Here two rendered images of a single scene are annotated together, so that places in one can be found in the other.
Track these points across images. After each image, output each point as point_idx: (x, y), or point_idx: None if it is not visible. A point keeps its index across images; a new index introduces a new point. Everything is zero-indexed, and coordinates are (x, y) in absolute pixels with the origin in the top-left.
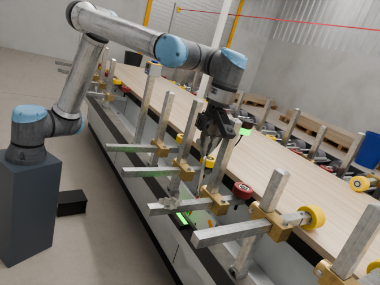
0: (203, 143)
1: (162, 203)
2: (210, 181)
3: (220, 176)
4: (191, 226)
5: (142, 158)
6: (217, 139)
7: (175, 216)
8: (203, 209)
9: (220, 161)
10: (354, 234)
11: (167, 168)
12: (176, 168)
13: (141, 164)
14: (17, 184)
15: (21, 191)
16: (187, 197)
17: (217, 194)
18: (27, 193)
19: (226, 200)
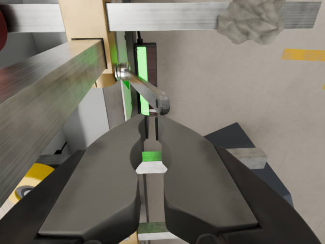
0: (232, 165)
1: (280, 16)
2: (97, 67)
3: (58, 52)
4: (131, 38)
5: (141, 219)
6: (74, 205)
7: (154, 72)
8: (117, 34)
9: (56, 83)
10: None
11: (163, 167)
12: (139, 168)
13: (146, 205)
14: (277, 183)
15: (266, 176)
16: (126, 97)
17: (75, 29)
18: (258, 175)
19: (49, 4)
